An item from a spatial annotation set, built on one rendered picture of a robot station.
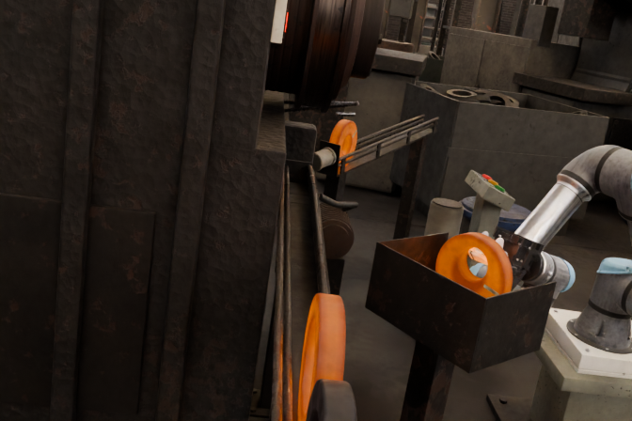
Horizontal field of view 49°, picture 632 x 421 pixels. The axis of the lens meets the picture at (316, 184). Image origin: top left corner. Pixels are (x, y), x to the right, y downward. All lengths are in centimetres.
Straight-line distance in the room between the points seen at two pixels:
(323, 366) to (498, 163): 325
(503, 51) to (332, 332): 503
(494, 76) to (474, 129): 198
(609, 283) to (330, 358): 131
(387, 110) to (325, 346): 360
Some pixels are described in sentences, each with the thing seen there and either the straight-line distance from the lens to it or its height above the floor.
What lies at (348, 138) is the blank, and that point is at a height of 72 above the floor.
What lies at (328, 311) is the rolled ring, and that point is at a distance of 86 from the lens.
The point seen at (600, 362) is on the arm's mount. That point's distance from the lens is 202.
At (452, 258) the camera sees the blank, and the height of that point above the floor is 70.
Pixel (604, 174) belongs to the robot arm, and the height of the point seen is 86.
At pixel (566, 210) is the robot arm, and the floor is 75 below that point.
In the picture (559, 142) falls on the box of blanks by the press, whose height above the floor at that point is 57.
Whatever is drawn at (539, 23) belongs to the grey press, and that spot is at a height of 123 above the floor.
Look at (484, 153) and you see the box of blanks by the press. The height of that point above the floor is 47.
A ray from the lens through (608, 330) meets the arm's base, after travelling 207.
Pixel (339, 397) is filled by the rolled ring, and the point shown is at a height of 77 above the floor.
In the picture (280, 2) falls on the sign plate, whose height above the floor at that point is 113.
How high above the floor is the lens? 114
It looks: 15 degrees down
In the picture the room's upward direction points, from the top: 9 degrees clockwise
